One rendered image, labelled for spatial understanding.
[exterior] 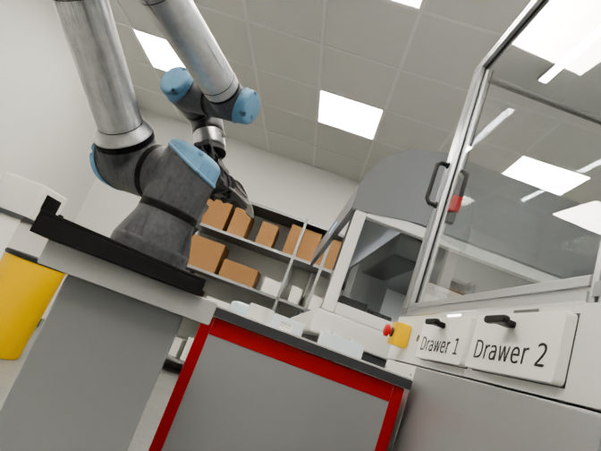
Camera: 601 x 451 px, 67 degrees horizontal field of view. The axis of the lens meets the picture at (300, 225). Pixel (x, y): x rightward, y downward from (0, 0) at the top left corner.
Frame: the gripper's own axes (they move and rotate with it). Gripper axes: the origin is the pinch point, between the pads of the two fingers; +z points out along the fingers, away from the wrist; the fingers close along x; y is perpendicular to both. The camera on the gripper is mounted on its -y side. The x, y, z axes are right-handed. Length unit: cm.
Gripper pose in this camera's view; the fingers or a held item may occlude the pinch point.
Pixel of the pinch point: (223, 229)
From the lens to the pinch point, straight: 103.3
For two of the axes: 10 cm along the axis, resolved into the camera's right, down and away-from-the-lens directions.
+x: 9.5, -2.5, -1.6
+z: 1.8, 9.1, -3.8
